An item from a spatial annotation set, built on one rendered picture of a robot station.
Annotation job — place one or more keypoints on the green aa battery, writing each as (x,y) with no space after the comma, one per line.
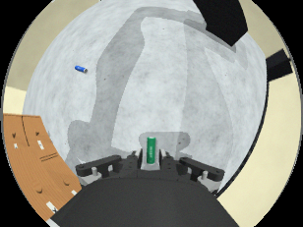
(150,151)

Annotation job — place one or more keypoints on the brown wooden drawer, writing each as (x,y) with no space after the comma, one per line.
(36,135)
(41,191)
(58,171)
(14,138)

